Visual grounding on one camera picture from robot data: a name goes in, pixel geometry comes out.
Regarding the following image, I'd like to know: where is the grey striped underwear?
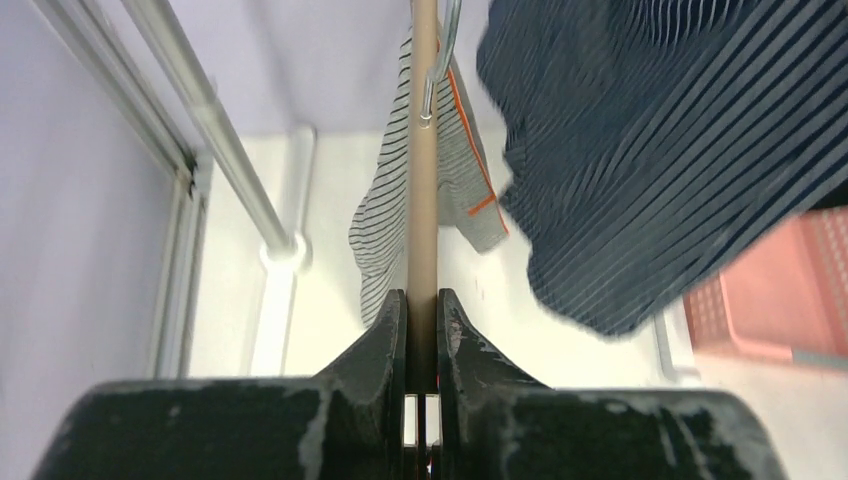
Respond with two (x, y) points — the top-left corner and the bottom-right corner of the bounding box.
(348, 38), (508, 327)

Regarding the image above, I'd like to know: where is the white clothes rack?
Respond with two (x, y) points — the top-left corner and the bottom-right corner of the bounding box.
(128, 1), (701, 388)

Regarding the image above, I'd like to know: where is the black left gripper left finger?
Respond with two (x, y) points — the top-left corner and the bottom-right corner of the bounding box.
(34, 290), (407, 479)

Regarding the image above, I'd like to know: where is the navy striped underwear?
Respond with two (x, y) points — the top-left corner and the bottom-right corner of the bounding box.
(476, 1), (847, 337)

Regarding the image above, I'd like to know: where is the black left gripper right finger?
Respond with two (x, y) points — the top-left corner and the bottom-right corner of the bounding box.
(437, 289), (785, 479)

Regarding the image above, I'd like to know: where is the pink plastic basket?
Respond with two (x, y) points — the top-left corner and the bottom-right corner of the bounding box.
(683, 208), (847, 370)

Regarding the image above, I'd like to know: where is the aluminium frame profile left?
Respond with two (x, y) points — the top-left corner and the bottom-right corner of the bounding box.
(1, 1), (207, 378)

